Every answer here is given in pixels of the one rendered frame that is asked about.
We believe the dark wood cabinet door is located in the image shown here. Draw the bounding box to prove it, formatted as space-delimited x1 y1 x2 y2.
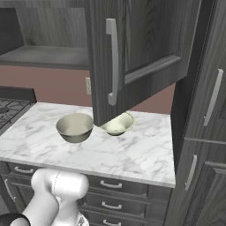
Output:
85 0 203 127

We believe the pale green bowl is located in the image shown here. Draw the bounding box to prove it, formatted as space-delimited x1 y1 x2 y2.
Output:
99 111 136 137

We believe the grey-green bowl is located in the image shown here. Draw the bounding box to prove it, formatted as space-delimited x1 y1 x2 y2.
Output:
56 112 94 144

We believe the dark wood drawer front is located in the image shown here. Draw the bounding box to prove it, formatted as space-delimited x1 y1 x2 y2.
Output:
83 192 147 217
6 162 42 177
85 174 148 199
80 209 145 226

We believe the black gas hob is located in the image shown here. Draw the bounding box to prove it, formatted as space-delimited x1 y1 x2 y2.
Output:
0 86 38 131

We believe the tall dark wood cupboard door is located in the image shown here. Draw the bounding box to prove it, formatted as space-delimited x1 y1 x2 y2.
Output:
184 0 226 145

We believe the lower dark wood cupboard door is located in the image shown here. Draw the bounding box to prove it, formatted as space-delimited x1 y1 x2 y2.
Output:
164 138 226 226

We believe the dark wood base cupboard door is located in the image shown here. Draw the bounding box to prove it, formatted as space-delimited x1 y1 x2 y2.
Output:
1 174 34 214

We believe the white wall socket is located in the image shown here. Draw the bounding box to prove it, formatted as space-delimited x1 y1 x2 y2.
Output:
85 77 92 96

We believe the grey cabinet door handle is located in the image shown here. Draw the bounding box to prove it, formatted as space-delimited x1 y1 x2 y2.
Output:
105 18 120 107

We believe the grey drawer handle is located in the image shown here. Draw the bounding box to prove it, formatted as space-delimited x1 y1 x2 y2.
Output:
102 219 122 226
13 166 34 174
100 179 123 189
101 200 123 210

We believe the short grey cupboard handle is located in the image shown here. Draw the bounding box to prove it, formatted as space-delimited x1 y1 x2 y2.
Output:
185 154 198 192

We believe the long grey cupboard handle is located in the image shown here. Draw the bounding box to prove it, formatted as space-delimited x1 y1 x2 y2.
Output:
203 68 224 127

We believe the open dark wood wall cabinet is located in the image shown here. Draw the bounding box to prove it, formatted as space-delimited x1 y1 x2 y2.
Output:
0 0 90 71

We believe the grey base cupboard handle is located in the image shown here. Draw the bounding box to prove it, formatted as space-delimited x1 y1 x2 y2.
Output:
4 178 16 203

